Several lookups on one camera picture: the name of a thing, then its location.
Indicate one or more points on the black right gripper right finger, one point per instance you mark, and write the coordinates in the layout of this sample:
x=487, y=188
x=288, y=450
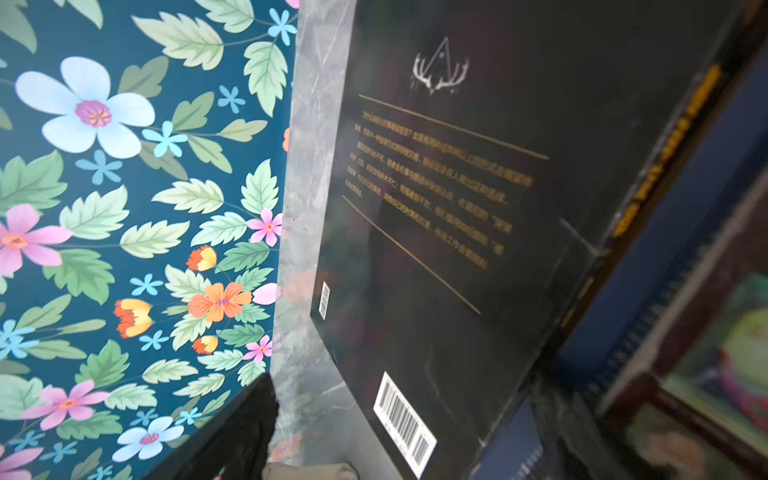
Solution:
x=573, y=446

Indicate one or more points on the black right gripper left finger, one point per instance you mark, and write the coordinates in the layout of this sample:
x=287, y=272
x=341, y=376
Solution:
x=233, y=445

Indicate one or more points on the maroon grid cover book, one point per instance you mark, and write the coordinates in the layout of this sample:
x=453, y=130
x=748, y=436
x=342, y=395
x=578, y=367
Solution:
x=692, y=399

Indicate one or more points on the black book gold title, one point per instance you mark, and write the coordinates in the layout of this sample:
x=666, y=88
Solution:
x=712, y=94

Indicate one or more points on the blue Little Prince book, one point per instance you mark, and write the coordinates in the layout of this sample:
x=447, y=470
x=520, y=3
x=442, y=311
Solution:
x=726, y=164

